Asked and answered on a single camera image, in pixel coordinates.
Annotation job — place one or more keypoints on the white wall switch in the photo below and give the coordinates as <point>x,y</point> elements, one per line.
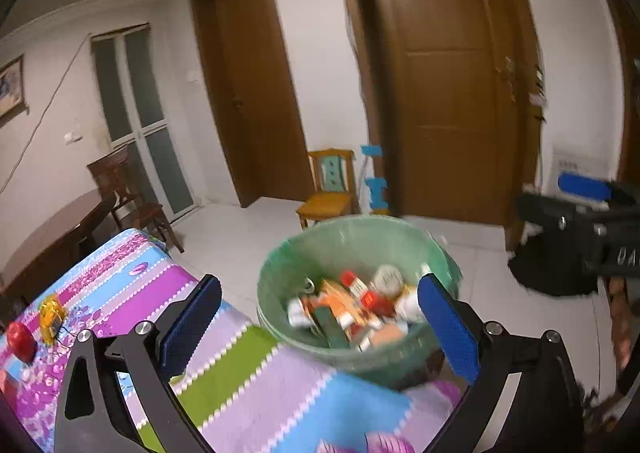
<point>72,137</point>

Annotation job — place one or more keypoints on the yellow toy car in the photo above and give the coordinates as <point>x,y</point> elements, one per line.
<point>52,315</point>

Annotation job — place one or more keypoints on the framed wall painting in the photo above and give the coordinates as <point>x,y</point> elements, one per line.
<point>12,88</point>

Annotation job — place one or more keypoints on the black bag on floor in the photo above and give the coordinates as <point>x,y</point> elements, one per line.
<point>550,262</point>

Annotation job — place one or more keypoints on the dark wooden dining chair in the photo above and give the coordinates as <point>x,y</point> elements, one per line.
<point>114,174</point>

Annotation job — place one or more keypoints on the large brown wooden door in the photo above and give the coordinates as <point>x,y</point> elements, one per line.
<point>447,84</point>

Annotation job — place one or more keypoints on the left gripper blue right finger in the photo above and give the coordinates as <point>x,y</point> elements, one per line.
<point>459,331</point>

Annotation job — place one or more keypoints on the green lined trash bin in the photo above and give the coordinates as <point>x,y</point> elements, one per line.
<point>344,293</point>

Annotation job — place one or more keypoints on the red apple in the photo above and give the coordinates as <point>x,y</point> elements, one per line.
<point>21,342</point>

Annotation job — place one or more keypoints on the brown wooden inner door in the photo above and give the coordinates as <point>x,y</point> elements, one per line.
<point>251,93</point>

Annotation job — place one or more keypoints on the dark wooden dining table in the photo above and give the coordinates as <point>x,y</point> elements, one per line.
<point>54,247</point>

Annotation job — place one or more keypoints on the white glass double door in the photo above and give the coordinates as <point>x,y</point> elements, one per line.
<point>135,118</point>

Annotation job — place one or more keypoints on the small yellow wooden chair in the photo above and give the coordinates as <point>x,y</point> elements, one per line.
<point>334,187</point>

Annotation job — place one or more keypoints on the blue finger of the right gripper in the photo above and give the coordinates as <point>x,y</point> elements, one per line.
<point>585,187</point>
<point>551,213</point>

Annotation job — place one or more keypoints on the striped colourful tablecloth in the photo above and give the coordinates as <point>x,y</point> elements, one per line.
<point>243,390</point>

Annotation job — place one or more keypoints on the blue tape strips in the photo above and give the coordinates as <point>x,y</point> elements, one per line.
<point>371,186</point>

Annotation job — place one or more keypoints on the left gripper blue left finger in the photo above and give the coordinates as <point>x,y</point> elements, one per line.
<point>183,323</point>

